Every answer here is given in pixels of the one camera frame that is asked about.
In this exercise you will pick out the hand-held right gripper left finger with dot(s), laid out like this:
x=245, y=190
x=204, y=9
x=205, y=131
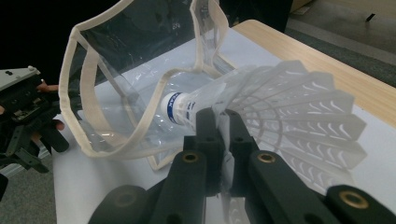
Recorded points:
x=213, y=149

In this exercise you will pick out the white plastic shuttlecock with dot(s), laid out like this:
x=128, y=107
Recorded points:
x=295, y=102

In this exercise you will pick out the white table cover sheet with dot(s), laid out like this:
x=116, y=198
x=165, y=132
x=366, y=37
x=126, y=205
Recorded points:
x=93, y=186

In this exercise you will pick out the black curtain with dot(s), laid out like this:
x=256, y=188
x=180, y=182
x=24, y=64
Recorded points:
x=31, y=31

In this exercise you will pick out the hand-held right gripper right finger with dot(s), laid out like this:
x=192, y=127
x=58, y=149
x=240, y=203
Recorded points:
x=241, y=146

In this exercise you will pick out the clear plastic bag beige trim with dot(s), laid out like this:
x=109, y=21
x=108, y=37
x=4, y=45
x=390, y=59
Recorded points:
x=90, y=93

